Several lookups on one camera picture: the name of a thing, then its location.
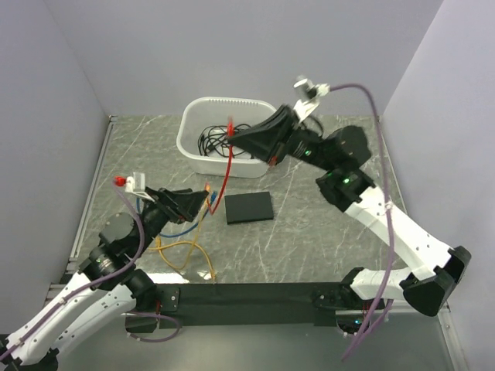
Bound black tangled cables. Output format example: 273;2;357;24
197;122;264;159

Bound black network switch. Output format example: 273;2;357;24
224;192;275;225

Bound red ethernet cable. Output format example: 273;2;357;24
203;117;236;216

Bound blue ethernet cable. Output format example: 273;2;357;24
135;191;217;238

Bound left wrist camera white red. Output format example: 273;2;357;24
114;172;152;200

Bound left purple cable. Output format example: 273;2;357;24
0;181;183;360

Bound yellow ethernet cable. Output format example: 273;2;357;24
148;183;217;284

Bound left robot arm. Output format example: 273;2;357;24
1;188;209;370

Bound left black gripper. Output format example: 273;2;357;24
132;185;210;257

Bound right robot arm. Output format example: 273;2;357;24
227;106;472;317

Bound aluminium rail frame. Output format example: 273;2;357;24
60;114;453;370

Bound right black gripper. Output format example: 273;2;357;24
228;104;337;172

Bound white plastic tub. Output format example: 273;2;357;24
176;97;275;176

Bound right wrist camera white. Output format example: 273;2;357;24
293;76;330;123

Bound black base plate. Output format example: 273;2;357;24
123;282;387;334

